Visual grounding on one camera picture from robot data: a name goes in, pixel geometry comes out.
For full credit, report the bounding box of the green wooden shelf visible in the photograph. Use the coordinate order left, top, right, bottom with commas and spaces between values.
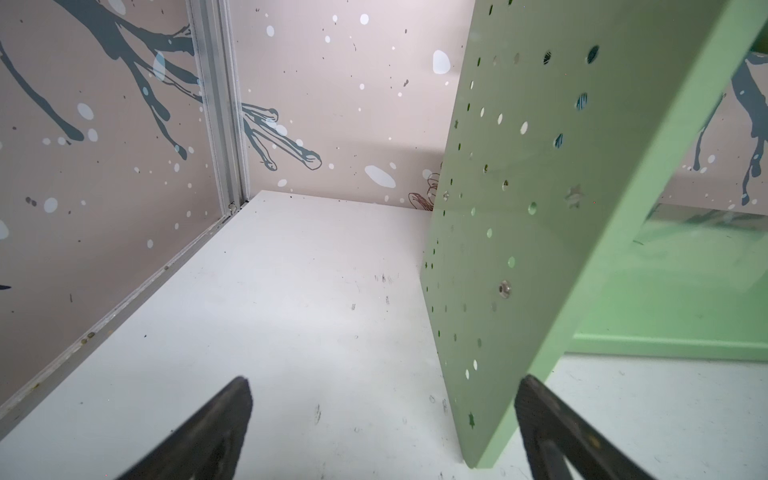
421, 1, 767, 468

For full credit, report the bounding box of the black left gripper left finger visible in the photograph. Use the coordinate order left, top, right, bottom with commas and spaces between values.
121, 376, 253, 480

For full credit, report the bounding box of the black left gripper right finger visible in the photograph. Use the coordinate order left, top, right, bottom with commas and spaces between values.
514, 375, 653, 480

